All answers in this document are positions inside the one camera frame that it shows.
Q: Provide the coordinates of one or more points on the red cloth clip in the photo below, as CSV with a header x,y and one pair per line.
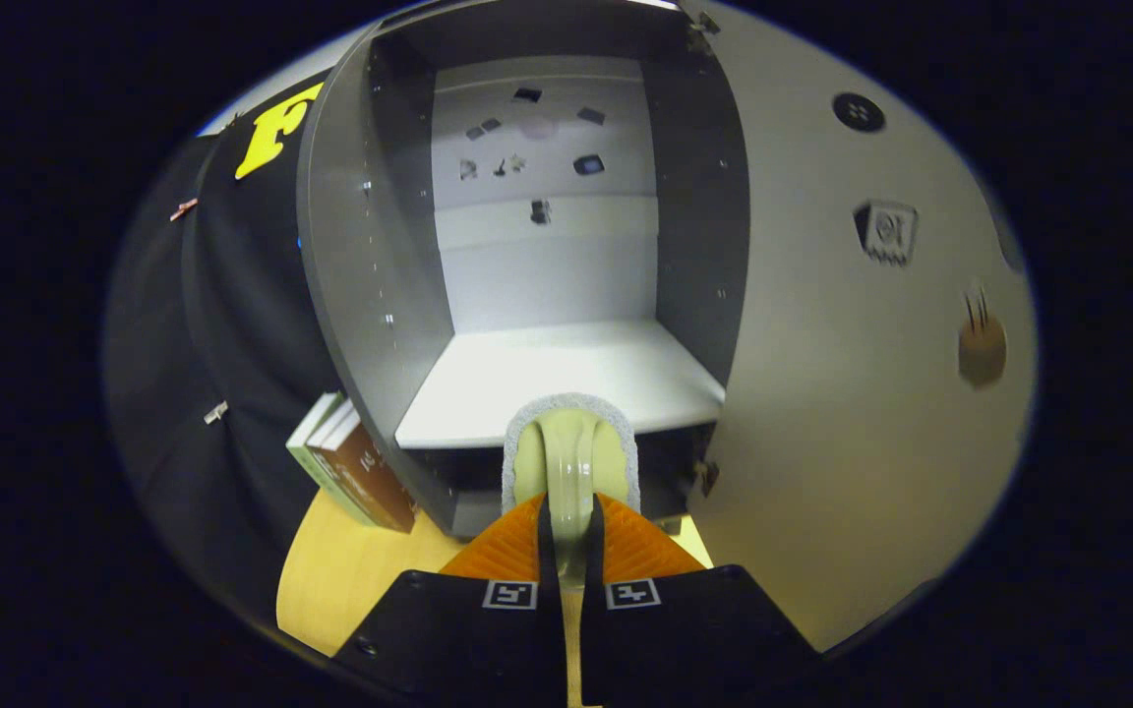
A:
x,y
183,208

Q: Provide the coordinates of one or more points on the white cabinet shelf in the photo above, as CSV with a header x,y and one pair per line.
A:
x,y
566,374

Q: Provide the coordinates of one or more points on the metal door hinge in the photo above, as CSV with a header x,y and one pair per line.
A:
x,y
699,25
705,477

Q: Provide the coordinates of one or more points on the black backdrop cloth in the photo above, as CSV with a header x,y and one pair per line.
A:
x,y
232,324

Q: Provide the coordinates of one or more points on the grey cabinet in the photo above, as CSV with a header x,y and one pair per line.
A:
x,y
350,275

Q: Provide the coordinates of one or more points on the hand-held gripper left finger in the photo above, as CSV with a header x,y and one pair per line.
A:
x,y
546,556

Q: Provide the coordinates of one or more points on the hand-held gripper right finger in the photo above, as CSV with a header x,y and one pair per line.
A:
x,y
594,556

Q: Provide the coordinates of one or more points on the silver cloth clip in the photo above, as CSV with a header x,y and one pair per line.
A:
x,y
215,412

